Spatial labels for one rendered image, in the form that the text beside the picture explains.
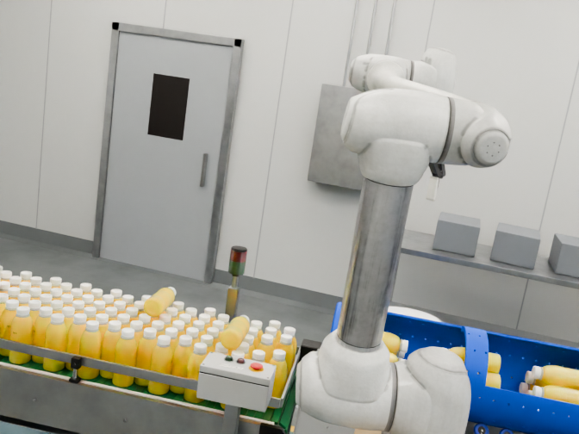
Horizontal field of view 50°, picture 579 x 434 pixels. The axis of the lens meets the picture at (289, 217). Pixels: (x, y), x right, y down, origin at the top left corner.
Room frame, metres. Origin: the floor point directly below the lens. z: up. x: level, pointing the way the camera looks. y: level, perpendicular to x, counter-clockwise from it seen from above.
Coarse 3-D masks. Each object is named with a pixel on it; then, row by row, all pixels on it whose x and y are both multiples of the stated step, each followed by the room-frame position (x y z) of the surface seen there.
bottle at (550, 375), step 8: (544, 368) 1.82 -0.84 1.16; (552, 368) 1.81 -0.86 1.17; (560, 368) 1.81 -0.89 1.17; (568, 368) 1.82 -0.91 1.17; (544, 376) 1.80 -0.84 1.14; (552, 376) 1.79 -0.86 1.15; (560, 376) 1.79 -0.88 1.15; (568, 376) 1.79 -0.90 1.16; (576, 376) 1.79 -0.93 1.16; (552, 384) 1.79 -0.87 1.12; (560, 384) 1.78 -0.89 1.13; (568, 384) 1.78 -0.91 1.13; (576, 384) 1.78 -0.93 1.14
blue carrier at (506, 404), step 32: (416, 320) 1.95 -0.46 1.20; (480, 352) 1.76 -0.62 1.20; (512, 352) 1.96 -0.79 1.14; (544, 352) 1.93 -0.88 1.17; (576, 352) 1.89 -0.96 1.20; (480, 384) 1.71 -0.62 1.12; (512, 384) 1.95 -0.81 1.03; (480, 416) 1.73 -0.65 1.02; (512, 416) 1.70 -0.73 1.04; (544, 416) 1.68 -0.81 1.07; (576, 416) 1.67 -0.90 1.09
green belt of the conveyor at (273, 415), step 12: (0, 360) 1.85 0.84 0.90; (48, 372) 1.82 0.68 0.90; (60, 372) 1.83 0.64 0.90; (72, 372) 1.84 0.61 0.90; (108, 384) 1.80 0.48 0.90; (132, 384) 1.82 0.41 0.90; (168, 396) 1.78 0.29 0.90; (180, 396) 1.79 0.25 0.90; (288, 396) 1.90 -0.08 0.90; (216, 408) 1.75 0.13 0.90; (276, 408) 1.80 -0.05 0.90; (288, 408) 1.82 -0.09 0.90; (276, 420) 1.73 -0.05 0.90; (288, 420) 1.78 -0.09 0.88
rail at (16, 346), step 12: (12, 348) 1.83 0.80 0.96; (24, 348) 1.82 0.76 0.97; (36, 348) 1.81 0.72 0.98; (60, 360) 1.80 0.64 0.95; (84, 360) 1.79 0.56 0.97; (96, 360) 1.79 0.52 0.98; (120, 372) 1.78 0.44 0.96; (132, 372) 1.77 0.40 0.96; (144, 372) 1.77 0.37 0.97; (156, 372) 1.77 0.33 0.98; (168, 384) 1.76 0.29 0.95; (180, 384) 1.75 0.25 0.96; (192, 384) 1.75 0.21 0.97
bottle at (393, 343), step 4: (384, 332) 1.88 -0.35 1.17; (388, 332) 1.89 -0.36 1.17; (384, 336) 1.87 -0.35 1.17; (388, 336) 1.87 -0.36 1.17; (392, 336) 1.87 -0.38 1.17; (396, 336) 1.88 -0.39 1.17; (384, 340) 1.86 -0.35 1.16; (388, 340) 1.86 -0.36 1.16; (392, 340) 1.86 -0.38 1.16; (396, 340) 1.86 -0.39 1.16; (400, 340) 1.87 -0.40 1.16; (388, 344) 1.85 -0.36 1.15; (392, 344) 1.85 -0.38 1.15; (396, 344) 1.85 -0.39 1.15; (400, 344) 1.86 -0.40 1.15; (388, 348) 1.85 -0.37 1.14; (392, 348) 1.85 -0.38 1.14; (396, 348) 1.85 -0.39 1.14; (400, 348) 1.86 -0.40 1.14; (392, 352) 1.86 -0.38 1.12
